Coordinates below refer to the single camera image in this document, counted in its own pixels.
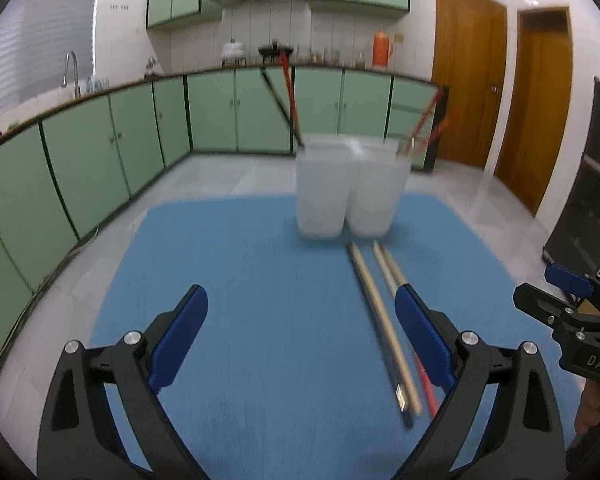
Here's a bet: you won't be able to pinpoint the black chopstick in holder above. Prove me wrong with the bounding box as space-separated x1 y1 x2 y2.
260 66 304 148

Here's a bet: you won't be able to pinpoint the window blinds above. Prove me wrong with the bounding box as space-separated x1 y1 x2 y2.
0 0 95 114

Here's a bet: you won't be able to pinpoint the left white plastic holder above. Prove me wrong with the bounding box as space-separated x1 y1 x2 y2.
296 134 354 240

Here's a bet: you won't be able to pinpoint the black appliance at right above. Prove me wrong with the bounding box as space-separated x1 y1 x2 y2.
542 78 600 274

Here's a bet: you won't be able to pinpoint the blue table mat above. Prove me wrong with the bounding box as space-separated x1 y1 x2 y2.
88 194 580 479

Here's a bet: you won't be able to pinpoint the black wok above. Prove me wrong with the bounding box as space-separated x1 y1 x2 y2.
258 40 294 65

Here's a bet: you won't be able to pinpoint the person's right hand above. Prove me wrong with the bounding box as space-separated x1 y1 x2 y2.
574 379 600 436

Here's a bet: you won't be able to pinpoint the right wooden door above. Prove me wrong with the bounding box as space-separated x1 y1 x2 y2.
495 6 573 214

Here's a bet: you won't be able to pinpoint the red striped chopstick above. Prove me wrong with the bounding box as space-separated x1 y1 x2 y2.
371 240 440 418

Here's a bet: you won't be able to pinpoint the black chopstick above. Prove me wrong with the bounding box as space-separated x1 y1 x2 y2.
347 242 414 429
260 66 304 148

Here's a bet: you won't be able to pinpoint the left wooden door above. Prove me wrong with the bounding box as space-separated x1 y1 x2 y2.
432 0 507 169

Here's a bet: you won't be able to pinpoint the red floral chopstick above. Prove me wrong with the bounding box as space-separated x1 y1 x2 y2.
414 108 460 152
401 88 443 156

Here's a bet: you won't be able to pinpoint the wooden door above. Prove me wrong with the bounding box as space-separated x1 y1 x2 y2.
495 6 573 214
432 0 507 169

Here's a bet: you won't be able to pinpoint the chrome faucet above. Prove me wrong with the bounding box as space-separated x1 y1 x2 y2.
61 51 81 100

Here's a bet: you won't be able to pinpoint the white cooking pot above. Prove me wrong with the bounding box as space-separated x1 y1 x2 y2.
221 38 247 67

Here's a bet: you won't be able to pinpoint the plain bamboo chopstick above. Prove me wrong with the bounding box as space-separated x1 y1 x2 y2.
374 244 408 292

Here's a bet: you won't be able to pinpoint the green lower kitchen cabinets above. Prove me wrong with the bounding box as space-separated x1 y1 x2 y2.
0 65 448 359

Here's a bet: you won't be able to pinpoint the right white plastic holder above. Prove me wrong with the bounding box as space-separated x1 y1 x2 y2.
346 136 411 238

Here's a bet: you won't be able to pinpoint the light wooden chopstick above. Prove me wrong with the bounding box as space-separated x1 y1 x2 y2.
347 242 422 418

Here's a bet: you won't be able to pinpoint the orange thermos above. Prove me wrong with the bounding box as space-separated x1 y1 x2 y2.
372 29 393 70

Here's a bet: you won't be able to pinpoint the white plastic holder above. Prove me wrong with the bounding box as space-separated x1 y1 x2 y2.
296 134 354 240
346 136 411 238

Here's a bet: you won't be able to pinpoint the red chopstick in holder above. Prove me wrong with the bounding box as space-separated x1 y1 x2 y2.
279 49 304 148

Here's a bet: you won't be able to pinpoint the glass jars on counter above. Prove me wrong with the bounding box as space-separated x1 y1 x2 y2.
292 46 366 68

